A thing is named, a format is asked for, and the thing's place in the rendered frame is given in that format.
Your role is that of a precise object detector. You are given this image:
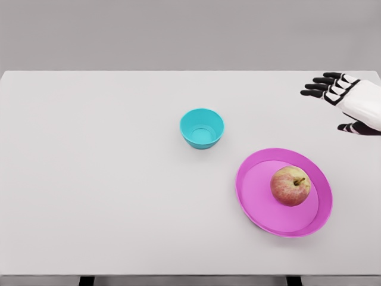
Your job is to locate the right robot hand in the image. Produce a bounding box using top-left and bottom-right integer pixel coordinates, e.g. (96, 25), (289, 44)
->
(300, 72), (381, 136)

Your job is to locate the red yellow apple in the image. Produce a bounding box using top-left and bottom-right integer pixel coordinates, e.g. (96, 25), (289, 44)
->
(270, 166), (312, 207)

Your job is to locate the pink plate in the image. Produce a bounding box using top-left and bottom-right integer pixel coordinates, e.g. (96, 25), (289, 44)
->
(235, 147), (333, 238)

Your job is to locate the blue bowl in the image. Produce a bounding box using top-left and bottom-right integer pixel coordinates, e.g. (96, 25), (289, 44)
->
(179, 108), (226, 150)

